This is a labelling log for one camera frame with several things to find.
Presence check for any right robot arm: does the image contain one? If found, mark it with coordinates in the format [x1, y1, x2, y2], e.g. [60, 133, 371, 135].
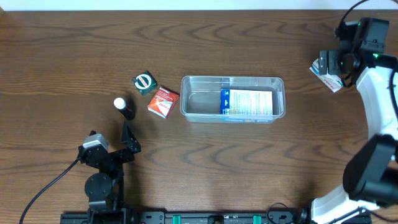
[302, 17, 397, 223]

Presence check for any dark bottle white cap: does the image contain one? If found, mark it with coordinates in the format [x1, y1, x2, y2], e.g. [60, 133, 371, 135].
[113, 98, 135, 121]

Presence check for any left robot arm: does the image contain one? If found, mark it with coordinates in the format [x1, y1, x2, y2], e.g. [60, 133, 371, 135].
[77, 121, 141, 213]

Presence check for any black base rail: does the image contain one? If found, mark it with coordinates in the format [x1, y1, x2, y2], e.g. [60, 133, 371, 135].
[60, 209, 309, 224]

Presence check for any blue cartoon medicine box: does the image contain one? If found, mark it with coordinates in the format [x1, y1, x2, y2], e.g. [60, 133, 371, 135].
[220, 89, 273, 118]

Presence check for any green Zam-Buk box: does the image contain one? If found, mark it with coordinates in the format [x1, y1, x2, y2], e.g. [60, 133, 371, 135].
[131, 71, 157, 95]

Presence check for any white Panadol box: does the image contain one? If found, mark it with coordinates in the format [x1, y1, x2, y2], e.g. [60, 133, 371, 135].
[309, 59, 343, 93]

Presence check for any clear plastic container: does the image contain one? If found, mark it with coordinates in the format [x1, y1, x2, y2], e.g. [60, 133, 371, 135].
[180, 76, 286, 123]

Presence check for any red Panadol box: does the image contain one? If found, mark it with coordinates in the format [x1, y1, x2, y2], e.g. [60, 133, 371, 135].
[147, 86, 180, 119]

